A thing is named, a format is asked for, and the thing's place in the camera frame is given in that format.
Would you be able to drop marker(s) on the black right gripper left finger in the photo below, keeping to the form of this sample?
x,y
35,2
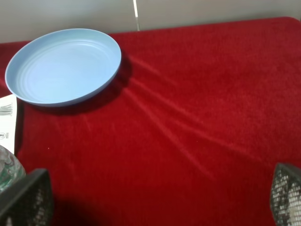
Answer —
x,y
28,202

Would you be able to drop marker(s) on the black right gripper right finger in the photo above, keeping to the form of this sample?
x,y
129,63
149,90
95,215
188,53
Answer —
x,y
285,195

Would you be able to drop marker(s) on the clear water bottle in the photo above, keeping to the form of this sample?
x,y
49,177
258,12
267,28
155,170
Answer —
x,y
11,170

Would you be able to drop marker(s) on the white snack pouch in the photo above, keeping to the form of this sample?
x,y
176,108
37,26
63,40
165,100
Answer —
x,y
8,115

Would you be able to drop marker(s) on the red velvet tablecloth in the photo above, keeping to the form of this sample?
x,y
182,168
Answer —
x,y
187,134

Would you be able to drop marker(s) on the light blue plastic plate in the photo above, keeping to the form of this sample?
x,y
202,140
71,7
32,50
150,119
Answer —
x,y
64,67

